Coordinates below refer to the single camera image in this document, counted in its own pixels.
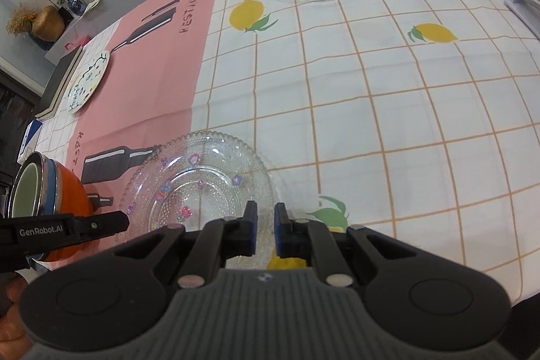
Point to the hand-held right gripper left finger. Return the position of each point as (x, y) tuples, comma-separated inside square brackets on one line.
[(251, 229)]

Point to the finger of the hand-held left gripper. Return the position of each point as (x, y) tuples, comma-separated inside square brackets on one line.
[(105, 223)]

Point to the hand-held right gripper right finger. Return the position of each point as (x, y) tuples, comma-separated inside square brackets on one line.
[(279, 231)]

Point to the orange steel bowl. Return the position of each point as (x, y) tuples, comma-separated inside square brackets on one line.
[(74, 195)]

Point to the green ceramic bowl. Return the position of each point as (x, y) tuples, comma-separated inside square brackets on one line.
[(28, 191)]

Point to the blue steel bowl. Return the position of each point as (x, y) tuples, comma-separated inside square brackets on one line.
[(49, 185)]

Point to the white painted plate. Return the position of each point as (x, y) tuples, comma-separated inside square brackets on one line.
[(87, 83)]

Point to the person's left hand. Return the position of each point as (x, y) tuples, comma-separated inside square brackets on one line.
[(19, 309)]

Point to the blue and white box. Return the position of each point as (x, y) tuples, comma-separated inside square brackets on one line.
[(30, 138)]

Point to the black book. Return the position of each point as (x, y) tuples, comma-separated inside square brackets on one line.
[(59, 83)]

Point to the lemon print checkered tablecloth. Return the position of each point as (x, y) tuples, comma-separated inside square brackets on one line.
[(379, 111)]

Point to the pink storage box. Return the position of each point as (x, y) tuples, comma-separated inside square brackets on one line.
[(76, 43)]

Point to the gold vase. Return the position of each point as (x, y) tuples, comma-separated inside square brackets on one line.
[(48, 24)]

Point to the dried yellow flowers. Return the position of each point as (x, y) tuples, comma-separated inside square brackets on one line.
[(19, 20)]

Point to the grey metal stand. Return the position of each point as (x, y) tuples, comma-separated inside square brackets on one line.
[(525, 8)]

